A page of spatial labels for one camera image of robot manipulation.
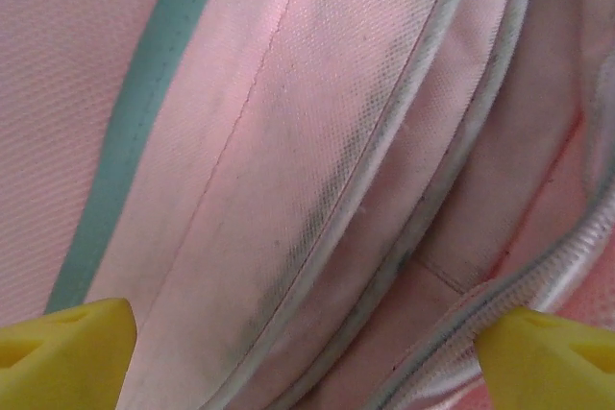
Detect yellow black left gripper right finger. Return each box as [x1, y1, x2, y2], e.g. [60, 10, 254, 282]
[473, 306, 615, 410]

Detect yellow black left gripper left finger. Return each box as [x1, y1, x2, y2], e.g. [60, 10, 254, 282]
[0, 298, 137, 410]

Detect pink student backpack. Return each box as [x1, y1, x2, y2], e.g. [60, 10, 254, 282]
[0, 0, 615, 410]

